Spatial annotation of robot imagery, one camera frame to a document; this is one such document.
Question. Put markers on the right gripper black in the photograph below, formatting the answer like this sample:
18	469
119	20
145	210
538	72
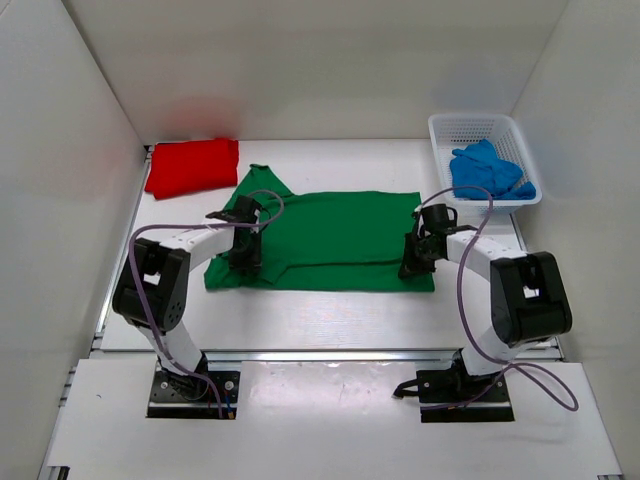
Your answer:
410	267

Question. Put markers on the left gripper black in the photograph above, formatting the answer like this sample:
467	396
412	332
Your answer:
251	263

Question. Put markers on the green t shirt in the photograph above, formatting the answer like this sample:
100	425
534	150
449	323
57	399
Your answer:
325	241

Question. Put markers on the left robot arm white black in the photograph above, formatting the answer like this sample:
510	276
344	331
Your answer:
152	288

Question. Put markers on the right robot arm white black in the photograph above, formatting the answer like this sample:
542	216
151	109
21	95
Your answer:
528	301

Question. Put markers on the blue t shirt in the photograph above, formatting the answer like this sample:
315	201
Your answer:
478	167

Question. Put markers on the folded red t shirt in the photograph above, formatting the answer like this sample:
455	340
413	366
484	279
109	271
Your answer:
184	168

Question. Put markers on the white plastic basket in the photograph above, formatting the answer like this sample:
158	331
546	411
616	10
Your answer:
457	131

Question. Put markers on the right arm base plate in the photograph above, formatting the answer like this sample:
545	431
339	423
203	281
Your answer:
451	395

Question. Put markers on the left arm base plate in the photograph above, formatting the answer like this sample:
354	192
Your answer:
183	397

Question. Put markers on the aluminium rail left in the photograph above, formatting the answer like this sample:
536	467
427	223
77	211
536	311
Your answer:
130	218

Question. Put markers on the aluminium rail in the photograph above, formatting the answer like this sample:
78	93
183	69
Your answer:
550	353
130	218

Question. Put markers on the aluminium rail front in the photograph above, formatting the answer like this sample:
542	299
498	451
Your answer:
550	353

